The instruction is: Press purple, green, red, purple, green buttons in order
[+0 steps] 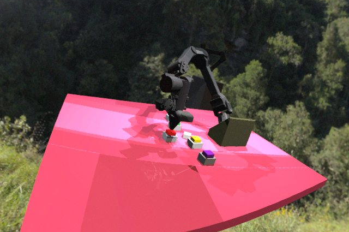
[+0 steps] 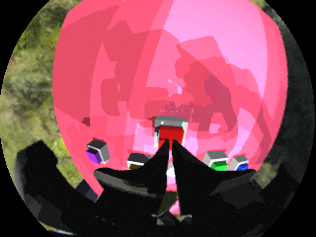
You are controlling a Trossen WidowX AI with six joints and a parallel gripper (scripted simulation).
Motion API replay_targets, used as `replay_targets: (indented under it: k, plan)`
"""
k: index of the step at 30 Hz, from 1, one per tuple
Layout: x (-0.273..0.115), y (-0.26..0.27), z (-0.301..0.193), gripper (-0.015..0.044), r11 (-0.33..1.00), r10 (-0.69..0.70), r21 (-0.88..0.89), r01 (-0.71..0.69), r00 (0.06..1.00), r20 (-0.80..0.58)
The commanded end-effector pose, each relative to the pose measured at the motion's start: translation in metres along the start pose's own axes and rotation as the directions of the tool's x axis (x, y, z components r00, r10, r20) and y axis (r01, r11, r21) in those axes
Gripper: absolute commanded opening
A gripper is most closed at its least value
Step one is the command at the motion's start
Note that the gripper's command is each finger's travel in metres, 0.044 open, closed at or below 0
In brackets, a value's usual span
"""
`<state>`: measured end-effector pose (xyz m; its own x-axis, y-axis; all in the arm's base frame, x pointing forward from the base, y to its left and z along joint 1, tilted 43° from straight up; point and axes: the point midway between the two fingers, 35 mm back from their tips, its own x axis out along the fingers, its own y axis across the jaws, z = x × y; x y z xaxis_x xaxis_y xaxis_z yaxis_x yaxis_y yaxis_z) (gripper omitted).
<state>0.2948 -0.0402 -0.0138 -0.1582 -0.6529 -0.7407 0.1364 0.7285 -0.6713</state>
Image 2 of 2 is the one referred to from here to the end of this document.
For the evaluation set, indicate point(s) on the purple button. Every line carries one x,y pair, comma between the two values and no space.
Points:
98,152

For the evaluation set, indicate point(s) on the green button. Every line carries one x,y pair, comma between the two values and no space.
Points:
216,160

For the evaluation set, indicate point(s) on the red button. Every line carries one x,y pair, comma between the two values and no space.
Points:
170,128

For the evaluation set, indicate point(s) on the yellow button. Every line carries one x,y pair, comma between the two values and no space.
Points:
137,160

